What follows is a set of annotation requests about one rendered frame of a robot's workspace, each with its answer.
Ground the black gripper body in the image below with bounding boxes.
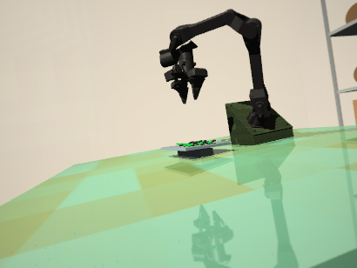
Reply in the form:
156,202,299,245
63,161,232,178
171,58,208,89

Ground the grey switch panel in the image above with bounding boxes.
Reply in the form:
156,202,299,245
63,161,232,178
160,139,231,158

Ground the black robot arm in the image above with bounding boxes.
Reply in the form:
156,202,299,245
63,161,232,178
159,9,271,128

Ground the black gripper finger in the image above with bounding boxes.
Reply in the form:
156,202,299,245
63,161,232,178
173,87,189,104
187,77,205,100

